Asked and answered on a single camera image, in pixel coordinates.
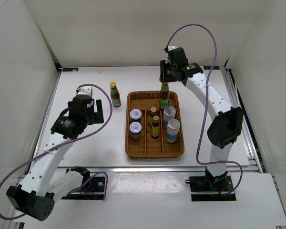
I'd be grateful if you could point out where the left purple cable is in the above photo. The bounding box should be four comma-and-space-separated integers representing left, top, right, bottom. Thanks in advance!
0, 83, 113, 220

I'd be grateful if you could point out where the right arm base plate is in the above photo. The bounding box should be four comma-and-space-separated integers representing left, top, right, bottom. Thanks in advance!
185, 176, 236, 202

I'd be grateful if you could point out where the silver lid jar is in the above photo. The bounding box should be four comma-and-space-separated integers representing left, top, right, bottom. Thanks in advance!
130, 109, 142, 123
129, 122, 142, 141

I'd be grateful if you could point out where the purple cable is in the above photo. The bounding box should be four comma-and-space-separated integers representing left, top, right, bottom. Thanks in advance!
0, 83, 113, 220
164, 23, 243, 196

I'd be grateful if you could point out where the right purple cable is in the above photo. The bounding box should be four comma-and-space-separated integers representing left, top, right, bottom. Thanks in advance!
164, 23, 243, 196

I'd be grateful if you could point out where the small yellow label bottle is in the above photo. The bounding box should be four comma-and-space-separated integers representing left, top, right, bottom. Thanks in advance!
151, 115, 160, 138

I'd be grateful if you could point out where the white blue canister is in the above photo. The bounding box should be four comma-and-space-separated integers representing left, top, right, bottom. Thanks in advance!
166, 119, 180, 143
163, 106, 176, 129

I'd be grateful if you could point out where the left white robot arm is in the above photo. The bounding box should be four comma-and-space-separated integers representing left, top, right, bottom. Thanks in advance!
6, 94, 104, 221

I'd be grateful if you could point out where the brown wicker basket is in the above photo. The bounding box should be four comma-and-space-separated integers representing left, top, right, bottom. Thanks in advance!
125, 91, 185, 159

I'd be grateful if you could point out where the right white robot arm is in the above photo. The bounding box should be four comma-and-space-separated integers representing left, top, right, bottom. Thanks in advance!
125, 46, 243, 191

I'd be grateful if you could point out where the yellow cap sauce bottle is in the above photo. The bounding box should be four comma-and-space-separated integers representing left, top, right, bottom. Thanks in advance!
159, 83, 170, 109
110, 81, 121, 107

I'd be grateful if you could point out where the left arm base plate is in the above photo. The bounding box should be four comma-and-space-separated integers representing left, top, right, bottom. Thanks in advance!
62, 172, 108, 200

